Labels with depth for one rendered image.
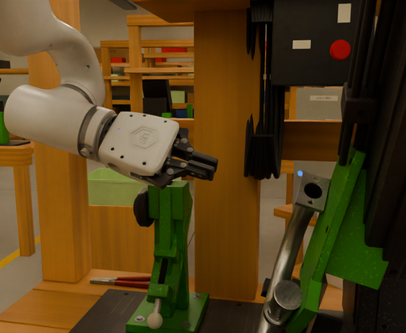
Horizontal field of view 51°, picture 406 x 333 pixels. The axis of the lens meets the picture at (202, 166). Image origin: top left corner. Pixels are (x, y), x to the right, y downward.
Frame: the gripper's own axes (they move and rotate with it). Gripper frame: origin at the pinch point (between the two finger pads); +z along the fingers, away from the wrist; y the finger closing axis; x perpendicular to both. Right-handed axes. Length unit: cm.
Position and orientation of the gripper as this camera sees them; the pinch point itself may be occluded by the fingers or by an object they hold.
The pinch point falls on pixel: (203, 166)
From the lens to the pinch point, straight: 63.9
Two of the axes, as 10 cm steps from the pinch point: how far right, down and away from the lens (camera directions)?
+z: 9.5, 2.9, -1.4
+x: -0.5, 5.4, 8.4
